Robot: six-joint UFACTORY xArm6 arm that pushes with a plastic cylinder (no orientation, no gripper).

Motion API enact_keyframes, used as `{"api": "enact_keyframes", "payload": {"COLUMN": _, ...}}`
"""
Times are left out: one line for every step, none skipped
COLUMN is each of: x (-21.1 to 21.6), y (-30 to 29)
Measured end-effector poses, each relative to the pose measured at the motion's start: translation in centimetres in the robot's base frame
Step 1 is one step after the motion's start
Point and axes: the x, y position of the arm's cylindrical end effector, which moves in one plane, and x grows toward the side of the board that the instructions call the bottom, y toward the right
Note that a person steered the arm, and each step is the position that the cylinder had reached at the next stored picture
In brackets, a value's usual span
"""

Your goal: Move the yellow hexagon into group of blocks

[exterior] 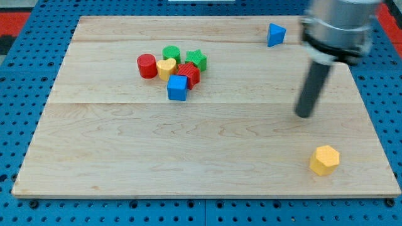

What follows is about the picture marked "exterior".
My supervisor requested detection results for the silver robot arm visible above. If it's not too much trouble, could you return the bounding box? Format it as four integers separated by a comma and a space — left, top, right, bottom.
300, 0, 381, 66

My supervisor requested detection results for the yellow hexagon block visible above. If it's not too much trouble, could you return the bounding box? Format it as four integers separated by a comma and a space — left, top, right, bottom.
309, 145, 340, 176

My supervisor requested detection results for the wooden board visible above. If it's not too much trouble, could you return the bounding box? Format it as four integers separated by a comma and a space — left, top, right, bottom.
12, 16, 401, 199

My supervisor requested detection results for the blue cube block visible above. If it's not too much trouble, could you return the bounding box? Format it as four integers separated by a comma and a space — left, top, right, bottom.
167, 75, 188, 101

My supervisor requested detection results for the red star block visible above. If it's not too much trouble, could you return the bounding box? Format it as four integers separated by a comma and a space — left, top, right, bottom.
177, 62, 200, 90

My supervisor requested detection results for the green star block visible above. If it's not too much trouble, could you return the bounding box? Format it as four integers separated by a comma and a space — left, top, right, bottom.
185, 50, 207, 72

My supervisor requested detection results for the yellow heart block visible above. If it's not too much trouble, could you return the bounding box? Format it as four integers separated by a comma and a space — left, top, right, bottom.
156, 58, 177, 82

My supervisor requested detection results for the green cylinder block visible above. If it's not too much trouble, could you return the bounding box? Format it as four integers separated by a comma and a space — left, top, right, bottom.
162, 45, 181, 64

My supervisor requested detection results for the red cylinder block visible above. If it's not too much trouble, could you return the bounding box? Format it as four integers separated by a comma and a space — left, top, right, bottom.
137, 53, 158, 79

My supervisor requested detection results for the blue triangle block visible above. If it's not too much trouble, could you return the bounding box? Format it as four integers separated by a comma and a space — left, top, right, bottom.
267, 23, 286, 47

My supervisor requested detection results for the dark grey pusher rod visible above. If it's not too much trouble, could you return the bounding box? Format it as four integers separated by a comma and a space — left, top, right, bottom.
295, 61, 331, 118

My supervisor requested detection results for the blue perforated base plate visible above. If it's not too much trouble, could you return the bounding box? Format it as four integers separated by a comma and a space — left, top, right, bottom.
1, 0, 401, 225

